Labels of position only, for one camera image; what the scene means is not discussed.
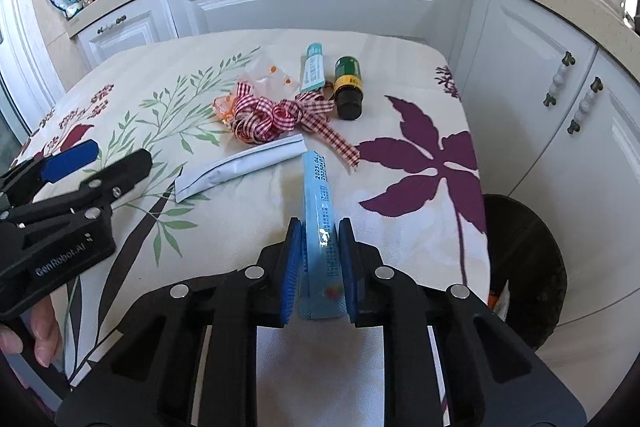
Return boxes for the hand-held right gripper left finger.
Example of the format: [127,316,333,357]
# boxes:
[55,217,304,427]

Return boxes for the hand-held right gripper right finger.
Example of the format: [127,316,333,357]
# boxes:
[337,217,588,427]

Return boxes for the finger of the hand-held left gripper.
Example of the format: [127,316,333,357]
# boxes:
[0,138,101,208]
[0,149,153,233]

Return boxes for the light blue stick packet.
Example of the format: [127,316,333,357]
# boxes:
[298,150,347,323]

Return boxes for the white sachet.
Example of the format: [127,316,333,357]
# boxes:
[174,134,307,203]

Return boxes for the red checkered ribbon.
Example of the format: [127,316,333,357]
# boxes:
[231,81,362,171]

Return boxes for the clear orange dotted wrapper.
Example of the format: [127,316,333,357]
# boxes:
[212,56,294,128]

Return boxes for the black trash bin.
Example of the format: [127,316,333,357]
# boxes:
[481,193,569,351]

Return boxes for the small green yellow bottle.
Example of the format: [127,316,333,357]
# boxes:
[333,55,364,121]

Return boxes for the teal tube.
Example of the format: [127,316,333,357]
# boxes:
[297,42,327,96]

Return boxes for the person's left hand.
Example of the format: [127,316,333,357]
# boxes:
[0,294,61,370]

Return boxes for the short drawer handle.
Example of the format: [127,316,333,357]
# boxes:
[97,16,127,36]

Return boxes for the cabinet door handle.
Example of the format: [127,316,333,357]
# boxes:
[567,76,604,136]
[543,51,577,108]

